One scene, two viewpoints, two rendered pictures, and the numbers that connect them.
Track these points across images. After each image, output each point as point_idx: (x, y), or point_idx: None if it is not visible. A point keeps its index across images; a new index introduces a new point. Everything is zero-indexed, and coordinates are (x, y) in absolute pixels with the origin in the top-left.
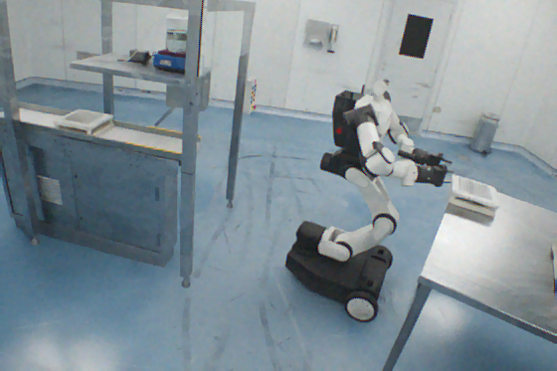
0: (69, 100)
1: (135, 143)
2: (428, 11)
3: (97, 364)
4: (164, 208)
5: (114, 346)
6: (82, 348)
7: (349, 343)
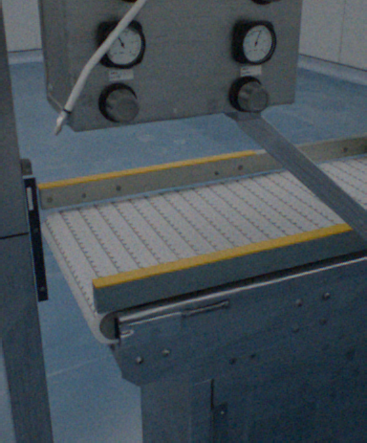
0: None
1: (217, 157)
2: None
3: (70, 361)
4: (141, 401)
5: (72, 388)
6: (115, 361)
7: None
